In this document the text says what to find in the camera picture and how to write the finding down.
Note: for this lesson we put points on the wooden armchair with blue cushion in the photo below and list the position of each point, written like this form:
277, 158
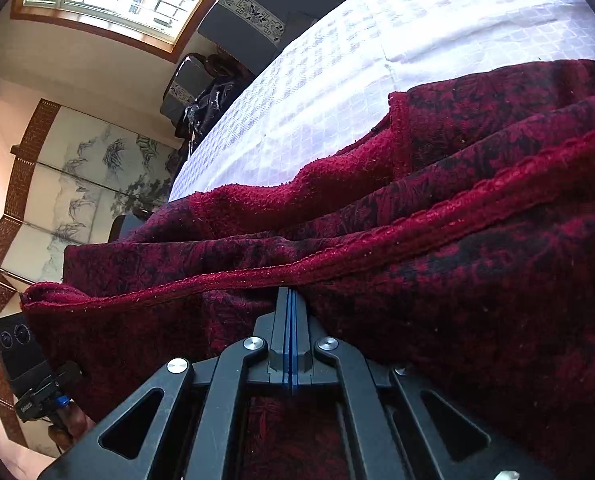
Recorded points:
127, 227
187, 75

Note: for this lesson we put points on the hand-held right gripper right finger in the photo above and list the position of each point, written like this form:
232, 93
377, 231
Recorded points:
372, 410

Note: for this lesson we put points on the white checked bed sheet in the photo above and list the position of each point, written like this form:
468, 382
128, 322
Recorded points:
377, 35

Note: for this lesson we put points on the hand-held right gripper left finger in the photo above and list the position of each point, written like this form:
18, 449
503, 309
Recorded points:
217, 410

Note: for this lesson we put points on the dark red knit sweater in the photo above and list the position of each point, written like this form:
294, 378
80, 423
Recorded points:
477, 260

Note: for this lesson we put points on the painted folding screen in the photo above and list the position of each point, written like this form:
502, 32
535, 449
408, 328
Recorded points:
92, 185

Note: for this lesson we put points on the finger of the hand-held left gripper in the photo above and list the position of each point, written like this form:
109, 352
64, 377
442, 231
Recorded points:
60, 401

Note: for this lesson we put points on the black smartphone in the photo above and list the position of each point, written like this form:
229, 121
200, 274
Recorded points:
17, 350

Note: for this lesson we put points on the shiny black bag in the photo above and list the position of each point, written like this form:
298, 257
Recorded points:
212, 100

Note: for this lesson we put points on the person's left hand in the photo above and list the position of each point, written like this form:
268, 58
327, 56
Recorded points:
72, 425

